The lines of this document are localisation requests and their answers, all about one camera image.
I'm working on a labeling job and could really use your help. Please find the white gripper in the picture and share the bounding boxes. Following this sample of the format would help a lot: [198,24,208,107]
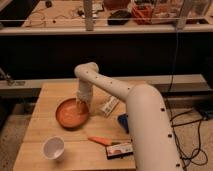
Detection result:
[76,80,93,112]

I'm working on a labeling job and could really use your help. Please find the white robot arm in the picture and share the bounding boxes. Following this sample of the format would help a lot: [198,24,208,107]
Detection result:
[74,62,183,171]

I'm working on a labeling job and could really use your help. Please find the orange ceramic bowl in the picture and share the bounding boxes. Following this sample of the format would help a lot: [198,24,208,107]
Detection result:
[55,98,89,128]

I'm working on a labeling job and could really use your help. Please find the blue sponge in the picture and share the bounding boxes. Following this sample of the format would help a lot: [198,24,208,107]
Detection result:
[117,114,129,133]

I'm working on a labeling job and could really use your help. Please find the white paper cup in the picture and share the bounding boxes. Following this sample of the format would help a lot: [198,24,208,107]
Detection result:
[42,136,65,162]

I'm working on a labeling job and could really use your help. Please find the black rectangular box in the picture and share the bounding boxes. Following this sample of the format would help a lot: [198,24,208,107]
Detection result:
[105,142,133,160]

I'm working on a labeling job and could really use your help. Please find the metal clamp at left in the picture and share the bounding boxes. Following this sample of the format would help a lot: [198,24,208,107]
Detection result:
[0,67,25,86]

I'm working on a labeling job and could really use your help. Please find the black round object on bench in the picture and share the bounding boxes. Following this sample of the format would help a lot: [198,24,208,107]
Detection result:
[107,10,131,25]

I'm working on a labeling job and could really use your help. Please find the orange crate on bench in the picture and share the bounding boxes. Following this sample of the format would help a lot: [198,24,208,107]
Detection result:
[131,4,152,25]

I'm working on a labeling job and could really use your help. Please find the grey vertical post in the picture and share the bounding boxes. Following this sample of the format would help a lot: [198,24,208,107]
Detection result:
[83,0,94,31]

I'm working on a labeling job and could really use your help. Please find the black hanging cable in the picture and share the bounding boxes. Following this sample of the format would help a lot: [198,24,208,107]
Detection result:
[166,31,180,94]

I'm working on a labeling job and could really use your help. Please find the black floor cables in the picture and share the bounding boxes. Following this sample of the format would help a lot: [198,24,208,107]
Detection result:
[164,99,213,169]

